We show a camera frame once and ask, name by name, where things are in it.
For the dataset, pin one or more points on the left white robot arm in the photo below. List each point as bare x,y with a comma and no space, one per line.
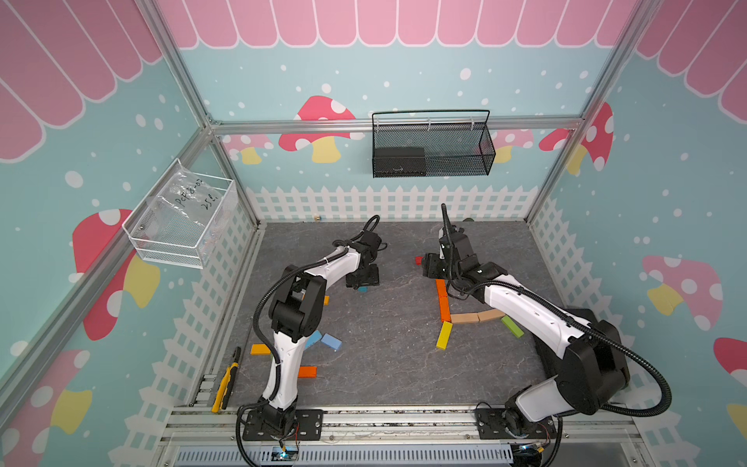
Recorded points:
287,316

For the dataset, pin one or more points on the orange block short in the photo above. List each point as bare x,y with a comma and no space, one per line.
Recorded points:
445,309

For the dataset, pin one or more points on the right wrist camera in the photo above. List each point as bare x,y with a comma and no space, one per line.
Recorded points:
456,246

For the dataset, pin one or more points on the yellow long block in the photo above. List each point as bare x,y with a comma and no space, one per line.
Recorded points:
444,335

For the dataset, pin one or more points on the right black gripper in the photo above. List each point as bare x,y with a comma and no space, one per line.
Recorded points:
430,263

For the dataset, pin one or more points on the light blue long block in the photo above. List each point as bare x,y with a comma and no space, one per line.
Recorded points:
313,339

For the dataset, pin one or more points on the black box in basket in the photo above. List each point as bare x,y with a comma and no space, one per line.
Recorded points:
399,162

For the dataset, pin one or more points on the yellow handled tool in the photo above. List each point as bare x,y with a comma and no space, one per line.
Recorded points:
226,386

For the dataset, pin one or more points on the orange block front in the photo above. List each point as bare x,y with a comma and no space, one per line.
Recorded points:
308,372

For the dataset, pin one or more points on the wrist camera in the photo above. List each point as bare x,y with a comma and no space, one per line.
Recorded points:
456,246
372,242

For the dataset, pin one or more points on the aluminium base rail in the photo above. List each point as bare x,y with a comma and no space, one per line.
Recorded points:
451,436

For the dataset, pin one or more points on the black wire basket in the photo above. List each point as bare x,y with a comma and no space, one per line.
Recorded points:
456,142

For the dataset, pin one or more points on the green block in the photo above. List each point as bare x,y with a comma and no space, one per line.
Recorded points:
512,326

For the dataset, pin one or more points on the light blue short block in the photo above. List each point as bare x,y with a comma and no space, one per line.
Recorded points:
331,342

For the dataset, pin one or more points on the clear plastic bag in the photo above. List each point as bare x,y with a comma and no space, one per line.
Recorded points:
187,200

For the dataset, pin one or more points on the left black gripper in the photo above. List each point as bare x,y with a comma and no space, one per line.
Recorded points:
372,280

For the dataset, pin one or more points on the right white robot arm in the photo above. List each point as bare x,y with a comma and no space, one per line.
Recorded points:
591,360

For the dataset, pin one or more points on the yellow-orange small block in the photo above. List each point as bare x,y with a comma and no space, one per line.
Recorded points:
260,349

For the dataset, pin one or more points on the natural wood block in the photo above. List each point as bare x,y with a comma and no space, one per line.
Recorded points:
490,315
465,318

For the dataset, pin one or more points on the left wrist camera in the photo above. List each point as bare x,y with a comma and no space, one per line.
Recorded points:
372,242

